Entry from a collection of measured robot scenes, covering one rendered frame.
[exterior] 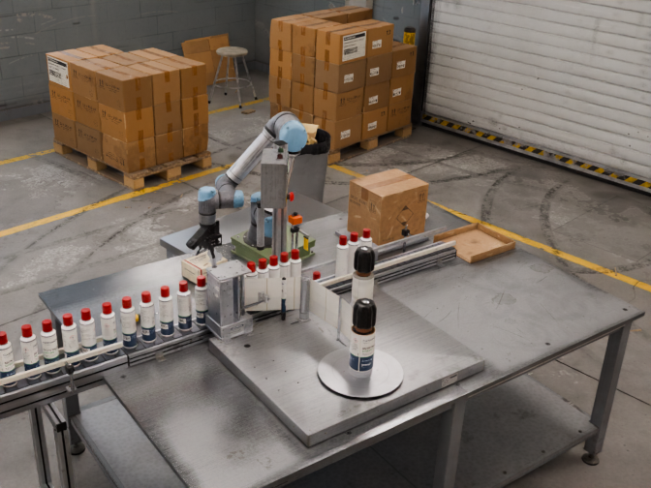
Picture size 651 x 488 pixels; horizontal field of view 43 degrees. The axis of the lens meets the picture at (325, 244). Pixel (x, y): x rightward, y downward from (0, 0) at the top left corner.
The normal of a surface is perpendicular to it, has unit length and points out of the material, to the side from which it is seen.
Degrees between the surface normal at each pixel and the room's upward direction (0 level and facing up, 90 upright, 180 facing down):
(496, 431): 3
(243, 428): 0
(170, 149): 90
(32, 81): 90
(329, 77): 90
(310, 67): 89
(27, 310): 0
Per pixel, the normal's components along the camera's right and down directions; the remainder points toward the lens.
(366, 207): -0.80, 0.24
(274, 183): 0.01, 0.44
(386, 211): 0.60, 0.37
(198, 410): 0.04, -0.90
